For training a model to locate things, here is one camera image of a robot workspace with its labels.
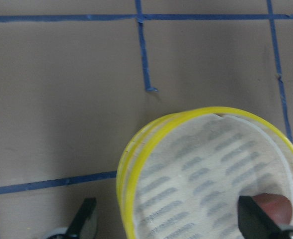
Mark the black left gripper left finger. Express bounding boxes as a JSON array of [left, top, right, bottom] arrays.
[[66, 198, 97, 239]]

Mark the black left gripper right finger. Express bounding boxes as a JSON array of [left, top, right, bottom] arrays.
[[238, 196, 288, 239]]

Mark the brown bun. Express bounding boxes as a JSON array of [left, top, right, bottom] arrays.
[[253, 193, 293, 225]]

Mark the yellow rimmed bamboo steamer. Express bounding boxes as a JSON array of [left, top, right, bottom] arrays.
[[116, 114, 177, 228], [124, 107, 293, 239]]

